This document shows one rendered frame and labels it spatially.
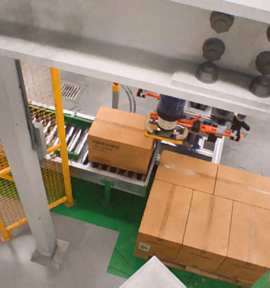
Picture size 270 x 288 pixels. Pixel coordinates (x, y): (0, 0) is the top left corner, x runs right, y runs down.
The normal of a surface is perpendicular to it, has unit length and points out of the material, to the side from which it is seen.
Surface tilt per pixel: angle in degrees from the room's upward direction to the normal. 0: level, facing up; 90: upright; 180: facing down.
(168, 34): 90
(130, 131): 0
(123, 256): 0
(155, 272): 0
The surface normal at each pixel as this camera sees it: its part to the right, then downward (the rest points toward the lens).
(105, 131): 0.08, -0.64
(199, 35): -0.27, 0.72
